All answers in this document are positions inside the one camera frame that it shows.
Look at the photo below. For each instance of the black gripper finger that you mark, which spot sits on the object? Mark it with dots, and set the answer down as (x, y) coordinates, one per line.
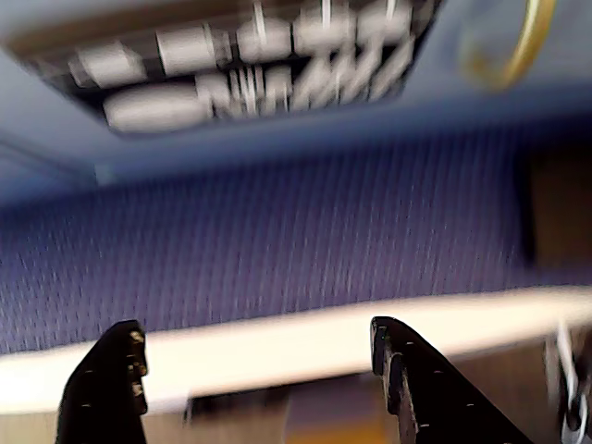
(430, 398)
(102, 393)

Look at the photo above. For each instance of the blue wooden toy kitchen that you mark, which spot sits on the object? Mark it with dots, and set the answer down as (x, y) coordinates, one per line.
(46, 162)

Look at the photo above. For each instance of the blue toy dishwasher door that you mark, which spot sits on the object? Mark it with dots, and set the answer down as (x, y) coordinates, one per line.
(439, 104)

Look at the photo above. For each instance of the black dishwasher dishes sticker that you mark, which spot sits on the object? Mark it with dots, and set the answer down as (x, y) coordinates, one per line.
(231, 69)

